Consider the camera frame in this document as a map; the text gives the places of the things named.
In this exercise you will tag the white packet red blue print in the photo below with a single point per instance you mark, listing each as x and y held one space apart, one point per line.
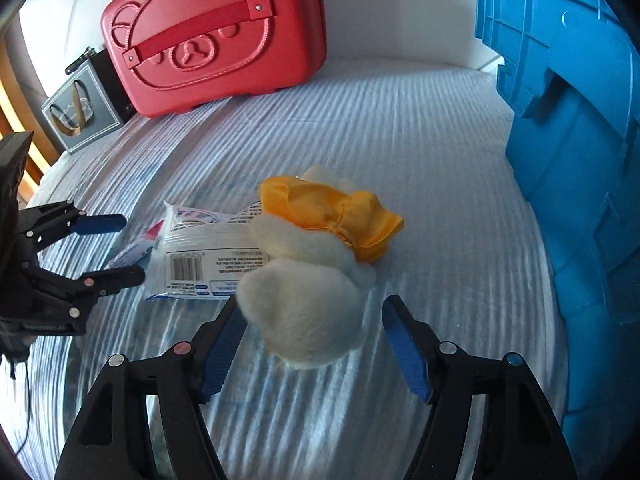
142 245

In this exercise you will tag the white tissue packet with barcode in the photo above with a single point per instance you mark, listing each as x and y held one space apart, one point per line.
210 255

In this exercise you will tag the red bear-embossed small suitcase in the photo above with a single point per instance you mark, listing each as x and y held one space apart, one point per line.
210 35

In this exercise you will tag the wooden wall frame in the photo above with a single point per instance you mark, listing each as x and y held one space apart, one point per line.
35 170

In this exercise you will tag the black gift box with bow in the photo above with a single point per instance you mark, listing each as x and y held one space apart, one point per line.
80 110

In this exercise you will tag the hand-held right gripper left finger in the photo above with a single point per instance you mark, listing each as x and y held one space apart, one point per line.
225 350

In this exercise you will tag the blue plastic storage crate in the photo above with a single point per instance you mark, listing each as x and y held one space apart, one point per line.
575 160

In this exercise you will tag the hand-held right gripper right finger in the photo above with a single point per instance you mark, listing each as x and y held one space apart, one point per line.
407 355

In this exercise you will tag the white duck plush yellow cloth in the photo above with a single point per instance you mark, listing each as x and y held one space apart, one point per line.
300 305

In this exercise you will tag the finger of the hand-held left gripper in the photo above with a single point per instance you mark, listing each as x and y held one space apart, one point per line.
120 277
97 223

